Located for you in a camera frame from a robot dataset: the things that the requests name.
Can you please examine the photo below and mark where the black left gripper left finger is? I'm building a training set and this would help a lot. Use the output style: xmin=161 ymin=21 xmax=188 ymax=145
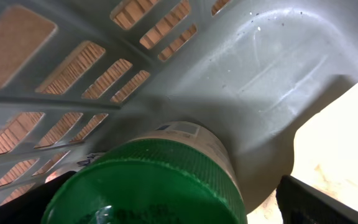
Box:
xmin=0 ymin=171 xmax=76 ymax=224

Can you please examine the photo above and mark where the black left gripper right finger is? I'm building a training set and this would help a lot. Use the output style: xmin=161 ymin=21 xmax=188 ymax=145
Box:
xmin=276 ymin=175 xmax=358 ymax=224

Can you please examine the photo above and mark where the grey plastic mesh basket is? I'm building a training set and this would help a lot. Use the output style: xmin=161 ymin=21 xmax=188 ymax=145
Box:
xmin=0 ymin=1 xmax=358 ymax=210

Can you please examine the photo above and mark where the green lid white jar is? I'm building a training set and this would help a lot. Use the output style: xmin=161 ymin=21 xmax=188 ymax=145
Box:
xmin=41 ymin=121 xmax=247 ymax=223

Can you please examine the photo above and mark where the beige paper bag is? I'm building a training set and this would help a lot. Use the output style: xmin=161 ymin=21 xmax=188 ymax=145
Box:
xmin=247 ymin=80 xmax=358 ymax=224

